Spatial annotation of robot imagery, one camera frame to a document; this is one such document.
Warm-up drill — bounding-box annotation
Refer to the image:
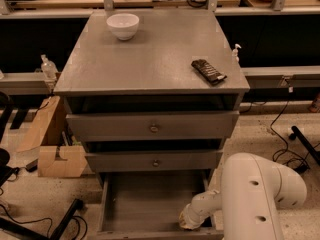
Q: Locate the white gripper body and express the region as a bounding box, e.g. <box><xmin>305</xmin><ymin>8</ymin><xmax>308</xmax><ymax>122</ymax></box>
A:
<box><xmin>179</xmin><ymin>190</ymin><xmax>222</xmax><ymax>230</ymax></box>

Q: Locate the grey bottom drawer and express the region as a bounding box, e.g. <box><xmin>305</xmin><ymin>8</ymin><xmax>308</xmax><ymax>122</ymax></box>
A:
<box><xmin>90</xmin><ymin>170</ymin><xmax>223</xmax><ymax>240</ymax></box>

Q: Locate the grey drawer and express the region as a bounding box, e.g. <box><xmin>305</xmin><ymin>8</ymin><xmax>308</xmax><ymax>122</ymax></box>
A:
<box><xmin>90</xmin><ymin>170</ymin><xmax>223</xmax><ymax>240</ymax></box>
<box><xmin>85</xmin><ymin>150</ymin><xmax>223</xmax><ymax>172</ymax></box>
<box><xmin>66</xmin><ymin>111</ymin><xmax>239</xmax><ymax>142</ymax></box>

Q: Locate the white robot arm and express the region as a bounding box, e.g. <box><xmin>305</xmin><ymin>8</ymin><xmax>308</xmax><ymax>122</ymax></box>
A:
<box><xmin>179</xmin><ymin>153</ymin><xmax>307</xmax><ymax>240</ymax></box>

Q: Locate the grey middle drawer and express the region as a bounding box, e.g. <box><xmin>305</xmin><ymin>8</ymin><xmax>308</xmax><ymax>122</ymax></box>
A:
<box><xmin>85</xmin><ymin>150</ymin><xmax>223</xmax><ymax>172</ymax></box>

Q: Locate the grey top drawer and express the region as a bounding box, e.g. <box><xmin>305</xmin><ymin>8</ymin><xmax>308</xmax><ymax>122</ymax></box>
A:
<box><xmin>66</xmin><ymin>111</ymin><xmax>239</xmax><ymax>142</ymax></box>

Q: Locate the grey drawer cabinet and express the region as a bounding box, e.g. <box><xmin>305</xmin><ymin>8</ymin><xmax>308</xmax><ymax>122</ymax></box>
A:
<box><xmin>53</xmin><ymin>9</ymin><xmax>250</xmax><ymax>189</ymax></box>

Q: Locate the black stand leg right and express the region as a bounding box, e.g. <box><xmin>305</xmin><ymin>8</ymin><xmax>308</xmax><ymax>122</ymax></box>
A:
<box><xmin>291</xmin><ymin>126</ymin><xmax>320</xmax><ymax>165</ymax></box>

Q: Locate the black stand leg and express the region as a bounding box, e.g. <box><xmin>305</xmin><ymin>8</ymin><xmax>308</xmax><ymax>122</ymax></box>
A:
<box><xmin>0</xmin><ymin>199</ymin><xmax>84</xmax><ymax>240</ymax></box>
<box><xmin>291</xmin><ymin>126</ymin><xmax>320</xmax><ymax>165</ymax></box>

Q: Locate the black stand leg left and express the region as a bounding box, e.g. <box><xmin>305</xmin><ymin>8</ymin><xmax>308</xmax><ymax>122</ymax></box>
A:
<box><xmin>0</xmin><ymin>199</ymin><xmax>84</xmax><ymax>240</ymax></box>

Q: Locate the dark snack bar wrapper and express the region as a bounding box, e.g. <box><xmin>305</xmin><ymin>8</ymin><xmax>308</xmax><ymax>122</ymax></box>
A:
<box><xmin>191</xmin><ymin>59</ymin><xmax>227</xmax><ymax>85</ymax></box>

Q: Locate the cardboard box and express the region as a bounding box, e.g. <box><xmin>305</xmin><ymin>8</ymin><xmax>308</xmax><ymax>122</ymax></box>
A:
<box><xmin>17</xmin><ymin>96</ymin><xmax>87</xmax><ymax>178</ymax></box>

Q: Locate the white pump bottle right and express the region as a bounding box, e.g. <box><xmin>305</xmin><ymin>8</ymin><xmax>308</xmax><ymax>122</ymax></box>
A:
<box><xmin>232</xmin><ymin>44</ymin><xmax>242</xmax><ymax>62</ymax></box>

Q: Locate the white ceramic bowl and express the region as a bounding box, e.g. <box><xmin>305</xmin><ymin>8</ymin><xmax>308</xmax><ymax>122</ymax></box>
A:
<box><xmin>106</xmin><ymin>13</ymin><xmax>140</xmax><ymax>40</ymax></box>

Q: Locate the black office chair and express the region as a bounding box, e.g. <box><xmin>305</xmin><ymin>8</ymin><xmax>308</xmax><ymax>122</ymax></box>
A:
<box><xmin>0</xmin><ymin>91</ymin><xmax>20</xmax><ymax>188</ymax></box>

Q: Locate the clear sanitizer bottle left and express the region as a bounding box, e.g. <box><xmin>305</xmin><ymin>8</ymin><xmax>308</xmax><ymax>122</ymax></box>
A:
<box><xmin>41</xmin><ymin>54</ymin><xmax>58</xmax><ymax>80</ymax></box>

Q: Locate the black floor cable left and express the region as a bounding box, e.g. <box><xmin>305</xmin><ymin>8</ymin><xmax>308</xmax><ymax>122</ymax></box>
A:
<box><xmin>0</xmin><ymin>202</ymin><xmax>88</xmax><ymax>240</ymax></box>

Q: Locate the black cable with adapter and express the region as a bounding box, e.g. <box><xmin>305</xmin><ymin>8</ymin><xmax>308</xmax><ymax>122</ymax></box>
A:
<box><xmin>268</xmin><ymin>78</ymin><xmax>311</xmax><ymax>175</ymax></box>

